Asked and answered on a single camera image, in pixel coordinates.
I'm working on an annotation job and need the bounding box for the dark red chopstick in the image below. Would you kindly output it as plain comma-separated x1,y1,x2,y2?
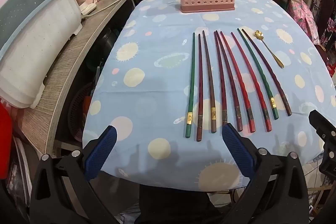
196,34,203,142
213,30,228,126
216,30,243,132

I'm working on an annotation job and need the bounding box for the brown chopstick gold band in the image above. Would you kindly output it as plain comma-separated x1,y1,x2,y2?
202,30,217,134

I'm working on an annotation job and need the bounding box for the grey wooden counter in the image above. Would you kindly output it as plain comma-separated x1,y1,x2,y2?
21,0,300,157

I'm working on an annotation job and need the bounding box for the green chopstick gold band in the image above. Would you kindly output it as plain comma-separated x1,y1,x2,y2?
185,32,196,138

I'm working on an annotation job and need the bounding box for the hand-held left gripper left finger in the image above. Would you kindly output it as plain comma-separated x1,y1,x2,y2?
29,126,118,224

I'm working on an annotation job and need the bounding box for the dark purple chopstick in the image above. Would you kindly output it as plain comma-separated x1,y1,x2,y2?
241,28,293,117

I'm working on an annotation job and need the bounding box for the blue printed tablecloth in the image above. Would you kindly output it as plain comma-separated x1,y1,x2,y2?
83,0,336,188

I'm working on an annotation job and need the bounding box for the black metal chair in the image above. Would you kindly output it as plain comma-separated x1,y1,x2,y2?
311,0,336,39

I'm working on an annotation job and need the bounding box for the red plastic object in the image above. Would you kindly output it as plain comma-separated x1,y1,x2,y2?
0,102,13,180

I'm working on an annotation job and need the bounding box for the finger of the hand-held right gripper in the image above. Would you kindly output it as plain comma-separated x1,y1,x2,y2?
308,110,336,144

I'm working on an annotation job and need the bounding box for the grey-blue perforated lid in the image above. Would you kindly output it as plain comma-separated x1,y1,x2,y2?
0,0,57,56

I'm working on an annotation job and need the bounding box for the pink pineapple print apron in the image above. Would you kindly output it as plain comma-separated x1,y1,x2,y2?
279,0,320,44

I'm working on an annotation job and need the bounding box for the white power cable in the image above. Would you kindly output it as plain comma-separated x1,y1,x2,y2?
81,0,140,17

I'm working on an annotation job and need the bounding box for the gold flower spoon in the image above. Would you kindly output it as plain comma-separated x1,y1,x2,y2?
253,30,284,69

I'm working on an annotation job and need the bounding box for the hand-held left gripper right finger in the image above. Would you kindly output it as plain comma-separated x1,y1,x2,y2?
220,123,310,224

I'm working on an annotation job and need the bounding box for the bright red chopstick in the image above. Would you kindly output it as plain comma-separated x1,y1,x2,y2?
220,31,256,133
231,32,272,132

